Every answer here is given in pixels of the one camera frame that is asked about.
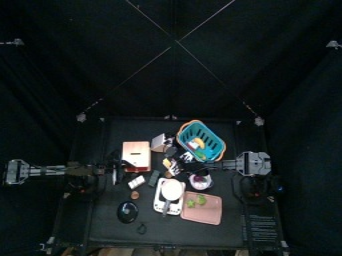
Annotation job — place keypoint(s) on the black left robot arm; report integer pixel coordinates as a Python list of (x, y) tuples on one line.
[(45, 170)]

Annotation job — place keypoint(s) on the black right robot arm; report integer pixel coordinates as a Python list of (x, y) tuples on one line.
[(249, 163)]

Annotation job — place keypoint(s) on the small brown toy food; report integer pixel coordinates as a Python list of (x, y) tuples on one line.
[(169, 174)]

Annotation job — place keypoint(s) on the yellow toy food piece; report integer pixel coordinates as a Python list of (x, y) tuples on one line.
[(166, 163)]

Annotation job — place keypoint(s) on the green toy vegetable in basket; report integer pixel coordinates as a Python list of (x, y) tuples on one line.
[(201, 155)]

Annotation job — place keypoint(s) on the red and white toy food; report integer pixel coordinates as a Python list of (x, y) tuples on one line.
[(193, 145)]

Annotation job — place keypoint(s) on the small dark cup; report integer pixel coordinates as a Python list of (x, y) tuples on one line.
[(201, 181)]

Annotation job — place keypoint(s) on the yellow toy banana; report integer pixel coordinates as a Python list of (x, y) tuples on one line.
[(201, 142)]

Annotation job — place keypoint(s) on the small white box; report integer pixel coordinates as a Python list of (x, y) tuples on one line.
[(137, 182)]

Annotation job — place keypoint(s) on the dark grey block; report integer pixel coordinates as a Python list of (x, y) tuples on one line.
[(154, 178)]

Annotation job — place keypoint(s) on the small brown round toy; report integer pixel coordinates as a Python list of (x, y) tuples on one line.
[(136, 195)]

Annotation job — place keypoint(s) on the beige toy knife block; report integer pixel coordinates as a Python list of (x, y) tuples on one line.
[(160, 142)]

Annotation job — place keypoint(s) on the teal basket with orange rim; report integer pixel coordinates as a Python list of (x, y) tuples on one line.
[(202, 133)]

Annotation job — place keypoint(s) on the green toy lettuce piece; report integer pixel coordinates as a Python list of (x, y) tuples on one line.
[(192, 203), (202, 199)]

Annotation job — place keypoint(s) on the white toy stove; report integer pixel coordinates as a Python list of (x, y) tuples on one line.
[(158, 203)]

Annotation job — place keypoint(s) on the dark round bowl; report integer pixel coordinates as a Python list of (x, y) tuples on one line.
[(128, 212)]

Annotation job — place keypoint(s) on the pink cutting board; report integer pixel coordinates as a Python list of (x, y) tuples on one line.
[(205, 211)]

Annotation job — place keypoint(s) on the white text label sticker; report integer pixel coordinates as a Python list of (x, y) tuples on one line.
[(262, 230)]

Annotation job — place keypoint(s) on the grey frame corner bracket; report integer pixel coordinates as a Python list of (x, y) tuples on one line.
[(17, 42), (333, 44), (258, 121), (81, 117)]

